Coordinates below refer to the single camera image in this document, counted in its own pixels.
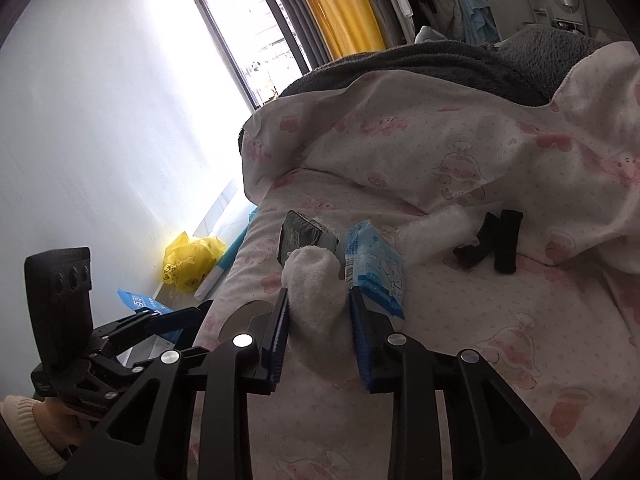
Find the white tissue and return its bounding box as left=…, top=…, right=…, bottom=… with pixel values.
left=282, top=246, right=355, bottom=380

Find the blue tissue pack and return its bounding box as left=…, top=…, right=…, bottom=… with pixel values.
left=345, top=220, right=405, bottom=328

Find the black face mask packet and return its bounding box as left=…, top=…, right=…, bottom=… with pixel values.
left=278, top=210, right=338, bottom=266

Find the white fluffy tissue wad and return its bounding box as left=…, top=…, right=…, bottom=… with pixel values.
left=396, top=205, right=480, bottom=268

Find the person's left hand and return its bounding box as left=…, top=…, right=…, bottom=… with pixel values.
left=32, top=398, right=93, bottom=451

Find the blue snack bag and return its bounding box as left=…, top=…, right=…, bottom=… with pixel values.
left=117, top=289, right=172, bottom=314

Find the blue dinosaur plush toy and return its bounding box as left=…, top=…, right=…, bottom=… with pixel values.
left=193, top=208, right=257, bottom=301

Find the yellow plastic bag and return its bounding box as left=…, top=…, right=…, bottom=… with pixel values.
left=160, top=232, right=227, bottom=292

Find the black sock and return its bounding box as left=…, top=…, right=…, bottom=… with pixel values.
left=454, top=209, right=524, bottom=275

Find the pink patterned duvet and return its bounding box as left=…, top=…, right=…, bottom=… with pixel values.
left=196, top=42, right=639, bottom=479

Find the grey curtain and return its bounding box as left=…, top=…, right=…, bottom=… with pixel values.
left=280, top=0, right=331, bottom=70

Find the dark grey fleece blanket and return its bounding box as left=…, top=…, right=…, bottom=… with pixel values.
left=282, top=25, right=605, bottom=106

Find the yellow curtain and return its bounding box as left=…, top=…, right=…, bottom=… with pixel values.
left=306, top=0, right=386, bottom=60

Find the clothes rack with garments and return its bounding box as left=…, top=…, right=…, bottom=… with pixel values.
left=380, top=0, right=500, bottom=46

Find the window with dark frame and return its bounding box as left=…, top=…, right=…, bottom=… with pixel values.
left=198, top=0, right=309, bottom=108

